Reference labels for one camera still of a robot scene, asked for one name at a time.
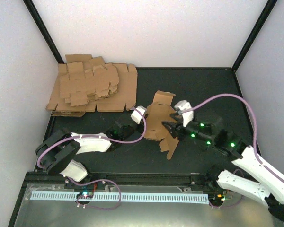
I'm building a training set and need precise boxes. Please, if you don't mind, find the brown cardboard box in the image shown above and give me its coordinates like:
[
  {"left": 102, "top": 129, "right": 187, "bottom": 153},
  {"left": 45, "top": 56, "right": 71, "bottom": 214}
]
[{"left": 144, "top": 90, "right": 178, "bottom": 160}]

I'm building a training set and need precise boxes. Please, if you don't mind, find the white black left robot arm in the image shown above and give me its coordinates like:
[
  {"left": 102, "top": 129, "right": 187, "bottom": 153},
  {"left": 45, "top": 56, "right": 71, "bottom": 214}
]
[{"left": 35, "top": 117, "right": 150, "bottom": 189}]

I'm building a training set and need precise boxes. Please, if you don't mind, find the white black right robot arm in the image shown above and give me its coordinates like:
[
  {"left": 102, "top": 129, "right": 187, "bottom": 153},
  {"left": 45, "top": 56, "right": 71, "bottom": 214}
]
[{"left": 162, "top": 113, "right": 284, "bottom": 222}]

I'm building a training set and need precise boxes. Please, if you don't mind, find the stack of flat cardboard blanks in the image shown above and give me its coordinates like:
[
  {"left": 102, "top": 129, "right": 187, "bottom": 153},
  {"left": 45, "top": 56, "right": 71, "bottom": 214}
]
[{"left": 46, "top": 54, "right": 138, "bottom": 117}]

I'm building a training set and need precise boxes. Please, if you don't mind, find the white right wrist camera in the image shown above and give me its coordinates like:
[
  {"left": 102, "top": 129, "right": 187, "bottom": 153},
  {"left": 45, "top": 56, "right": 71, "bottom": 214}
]
[{"left": 174, "top": 100, "right": 194, "bottom": 127}]

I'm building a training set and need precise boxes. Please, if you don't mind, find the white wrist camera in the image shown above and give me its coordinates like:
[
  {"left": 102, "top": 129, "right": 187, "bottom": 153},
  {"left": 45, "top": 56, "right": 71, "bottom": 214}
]
[
  {"left": 174, "top": 100, "right": 194, "bottom": 127},
  {"left": 131, "top": 106, "right": 147, "bottom": 124}
]

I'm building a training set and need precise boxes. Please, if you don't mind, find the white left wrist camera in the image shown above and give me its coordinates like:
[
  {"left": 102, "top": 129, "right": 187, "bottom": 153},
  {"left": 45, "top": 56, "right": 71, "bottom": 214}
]
[{"left": 131, "top": 106, "right": 147, "bottom": 124}]

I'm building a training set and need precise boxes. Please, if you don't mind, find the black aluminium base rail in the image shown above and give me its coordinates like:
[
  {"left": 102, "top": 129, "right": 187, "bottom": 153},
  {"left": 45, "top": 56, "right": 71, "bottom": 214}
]
[{"left": 24, "top": 172, "right": 213, "bottom": 190}]

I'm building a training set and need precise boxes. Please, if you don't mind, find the white slotted cable duct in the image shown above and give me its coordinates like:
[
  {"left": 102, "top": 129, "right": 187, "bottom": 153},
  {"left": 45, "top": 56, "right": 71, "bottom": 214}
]
[{"left": 30, "top": 191, "right": 209, "bottom": 205}]

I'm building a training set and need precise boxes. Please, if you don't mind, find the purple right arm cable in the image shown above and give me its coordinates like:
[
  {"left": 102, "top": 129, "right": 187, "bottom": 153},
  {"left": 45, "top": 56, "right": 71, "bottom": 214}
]
[{"left": 177, "top": 93, "right": 284, "bottom": 210}]

